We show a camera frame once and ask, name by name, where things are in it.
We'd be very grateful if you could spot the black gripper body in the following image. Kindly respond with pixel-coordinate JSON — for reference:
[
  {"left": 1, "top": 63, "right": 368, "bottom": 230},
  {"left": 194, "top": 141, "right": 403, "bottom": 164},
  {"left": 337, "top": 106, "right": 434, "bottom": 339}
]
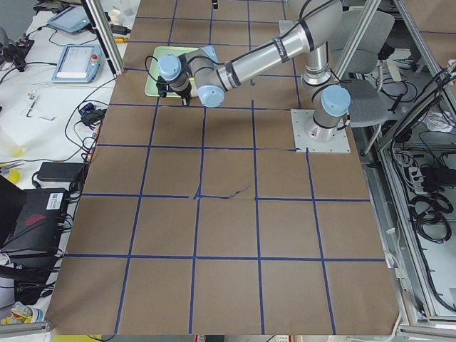
[{"left": 177, "top": 88, "right": 192, "bottom": 100}]

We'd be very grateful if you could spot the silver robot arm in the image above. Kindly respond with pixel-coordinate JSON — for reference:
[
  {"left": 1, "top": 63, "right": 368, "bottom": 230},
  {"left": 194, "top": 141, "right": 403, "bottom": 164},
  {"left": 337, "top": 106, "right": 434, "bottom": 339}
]
[{"left": 157, "top": 1, "right": 343, "bottom": 108}]

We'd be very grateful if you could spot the light green plastic tray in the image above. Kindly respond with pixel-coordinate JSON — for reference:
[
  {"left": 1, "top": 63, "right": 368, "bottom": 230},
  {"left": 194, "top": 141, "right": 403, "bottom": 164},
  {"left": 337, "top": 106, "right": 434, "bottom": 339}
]
[{"left": 145, "top": 46, "right": 197, "bottom": 97}]

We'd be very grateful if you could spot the white paper cup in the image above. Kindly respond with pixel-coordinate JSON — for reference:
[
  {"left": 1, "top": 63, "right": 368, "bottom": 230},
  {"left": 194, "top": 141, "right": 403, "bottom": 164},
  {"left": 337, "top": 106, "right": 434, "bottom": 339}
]
[{"left": 108, "top": 9, "right": 123, "bottom": 25}]

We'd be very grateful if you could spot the near blue teach pendant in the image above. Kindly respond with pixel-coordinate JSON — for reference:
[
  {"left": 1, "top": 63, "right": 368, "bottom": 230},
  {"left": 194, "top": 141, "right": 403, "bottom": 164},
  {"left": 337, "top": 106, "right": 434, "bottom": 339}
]
[{"left": 51, "top": 44, "right": 103, "bottom": 83}]

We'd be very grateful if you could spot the blue teach pendant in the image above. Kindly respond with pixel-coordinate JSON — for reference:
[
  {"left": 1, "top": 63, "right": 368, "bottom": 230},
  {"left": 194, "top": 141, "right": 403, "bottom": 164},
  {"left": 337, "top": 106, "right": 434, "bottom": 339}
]
[
  {"left": 47, "top": 6, "right": 90, "bottom": 33},
  {"left": 51, "top": 44, "right": 103, "bottom": 83}
]

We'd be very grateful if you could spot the far blue teach pendant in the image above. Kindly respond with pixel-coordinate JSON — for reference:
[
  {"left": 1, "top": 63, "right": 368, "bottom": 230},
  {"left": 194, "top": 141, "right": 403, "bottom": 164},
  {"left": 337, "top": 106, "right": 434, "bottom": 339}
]
[{"left": 47, "top": 6, "right": 90, "bottom": 33}]

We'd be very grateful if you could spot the black power adapter brick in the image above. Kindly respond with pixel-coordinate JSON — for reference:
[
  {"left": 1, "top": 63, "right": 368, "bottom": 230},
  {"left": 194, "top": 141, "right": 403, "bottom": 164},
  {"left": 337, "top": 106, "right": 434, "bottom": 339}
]
[{"left": 36, "top": 162, "right": 83, "bottom": 182}]

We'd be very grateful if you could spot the grey office chair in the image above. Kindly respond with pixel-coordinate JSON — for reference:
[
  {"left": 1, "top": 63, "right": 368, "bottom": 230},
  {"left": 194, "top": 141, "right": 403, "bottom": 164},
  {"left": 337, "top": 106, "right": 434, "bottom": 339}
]
[{"left": 328, "top": 9, "right": 395, "bottom": 128}]

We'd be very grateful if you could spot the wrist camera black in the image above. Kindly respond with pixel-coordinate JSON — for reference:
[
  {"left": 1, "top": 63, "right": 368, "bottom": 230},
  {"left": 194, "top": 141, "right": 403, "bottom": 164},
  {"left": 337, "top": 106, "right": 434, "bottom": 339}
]
[{"left": 156, "top": 81, "right": 169, "bottom": 98}]

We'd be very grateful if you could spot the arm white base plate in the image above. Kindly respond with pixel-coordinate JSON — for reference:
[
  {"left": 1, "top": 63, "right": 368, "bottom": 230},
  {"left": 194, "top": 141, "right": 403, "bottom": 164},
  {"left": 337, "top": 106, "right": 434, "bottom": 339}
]
[
  {"left": 291, "top": 109, "right": 351, "bottom": 154},
  {"left": 278, "top": 20, "right": 296, "bottom": 36}
]

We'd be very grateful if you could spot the aluminium frame post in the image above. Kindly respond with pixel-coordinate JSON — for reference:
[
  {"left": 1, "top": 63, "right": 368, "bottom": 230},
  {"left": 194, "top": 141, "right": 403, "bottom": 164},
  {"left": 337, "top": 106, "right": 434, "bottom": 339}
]
[{"left": 81, "top": 0, "right": 124, "bottom": 76}]

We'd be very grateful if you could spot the aluminium side rail frame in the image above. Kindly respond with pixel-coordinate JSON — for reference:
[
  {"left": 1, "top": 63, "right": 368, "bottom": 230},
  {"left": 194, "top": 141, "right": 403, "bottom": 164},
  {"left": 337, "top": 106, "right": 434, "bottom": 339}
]
[{"left": 363, "top": 1, "right": 455, "bottom": 341}]

